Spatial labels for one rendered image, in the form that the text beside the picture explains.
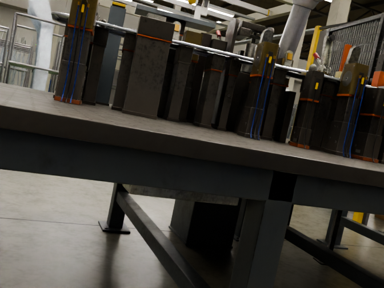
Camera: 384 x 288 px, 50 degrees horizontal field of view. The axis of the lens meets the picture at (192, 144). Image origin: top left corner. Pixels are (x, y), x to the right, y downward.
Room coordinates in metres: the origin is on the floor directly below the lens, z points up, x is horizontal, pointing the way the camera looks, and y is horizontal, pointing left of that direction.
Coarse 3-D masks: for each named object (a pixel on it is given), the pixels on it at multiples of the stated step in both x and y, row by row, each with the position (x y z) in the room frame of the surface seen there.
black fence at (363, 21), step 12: (348, 24) 2.87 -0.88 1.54; (360, 24) 2.76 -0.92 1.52; (348, 36) 2.86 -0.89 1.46; (336, 48) 2.99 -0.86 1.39; (360, 48) 2.69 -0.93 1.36; (372, 48) 2.57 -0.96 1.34; (360, 60) 2.66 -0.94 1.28; (372, 60) 2.51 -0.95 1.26; (372, 72) 2.50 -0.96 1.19; (336, 216) 2.51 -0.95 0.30; (336, 228) 2.50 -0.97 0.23; (324, 264) 2.46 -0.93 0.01
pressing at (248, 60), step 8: (56, 16) 1.55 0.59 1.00; (64, 16) 1.54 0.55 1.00; (96, 24) 1.55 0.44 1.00; (104, 24) 1.49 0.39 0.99; (112, 32) 1.67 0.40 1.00; (120, 32) 1.64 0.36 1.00; (128, 32) 1.60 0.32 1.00; (136, 32) 1.51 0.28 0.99; (176, 40) 1.55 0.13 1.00; (176, 48) 1.73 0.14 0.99; (200, 48) 1.56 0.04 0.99; (208, 48) 1.57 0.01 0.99; (232, 56) 1.67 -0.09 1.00; (240, 56) 1.60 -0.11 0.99; (248, 64) 1.75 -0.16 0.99; (288, 72) 1.80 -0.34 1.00; (304, 72) 1.63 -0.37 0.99; (328, 80) 1.80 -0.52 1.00; (336, 80) 1.75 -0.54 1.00
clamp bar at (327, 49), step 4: (332, 36) 1.91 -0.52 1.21; (324, 40) 1.95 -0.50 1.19; (328, 40) 1.95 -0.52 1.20; (332, 40) 1.92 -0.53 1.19; (324, 44) 1.94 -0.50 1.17; (328, 44) 1.95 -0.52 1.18; (332, 44) 1.94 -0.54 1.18; (324, 48) 1.94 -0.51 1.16; (328, 48) 1.95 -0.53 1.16; (324, 52) 1.93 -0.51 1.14; (328, 52) 1.94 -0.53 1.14; (324, 56) 1.92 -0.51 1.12; (328, 56) 1.94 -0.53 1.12; (324, 60) 1.92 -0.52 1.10; (328, 60) 1.93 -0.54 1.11; (320, 64) 1.94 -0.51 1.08; (324, 64) 1.94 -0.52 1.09; (328, 64) 1.93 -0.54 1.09; (328, 68) 1.92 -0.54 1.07; (328, 72) 1.92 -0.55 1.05
